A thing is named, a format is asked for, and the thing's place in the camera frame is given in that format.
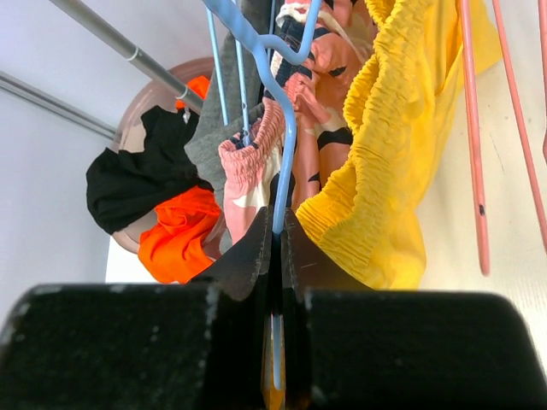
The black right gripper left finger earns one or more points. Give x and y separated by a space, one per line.
143 346

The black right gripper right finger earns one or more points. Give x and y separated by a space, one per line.
325 277

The orange shorts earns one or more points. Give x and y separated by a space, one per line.
173 250

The black shorts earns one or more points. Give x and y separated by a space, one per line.
123 187

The grey shorts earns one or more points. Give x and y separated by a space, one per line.
211 130

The pink shark print shorts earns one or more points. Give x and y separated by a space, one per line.
342 42

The yellow shorts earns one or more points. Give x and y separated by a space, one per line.
400 109

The pink wire hanger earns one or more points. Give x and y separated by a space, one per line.
472 113
520 121

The pink translucent plastic basin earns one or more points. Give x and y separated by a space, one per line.
141 107

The metal clothes rack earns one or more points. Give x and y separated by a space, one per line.
101 29

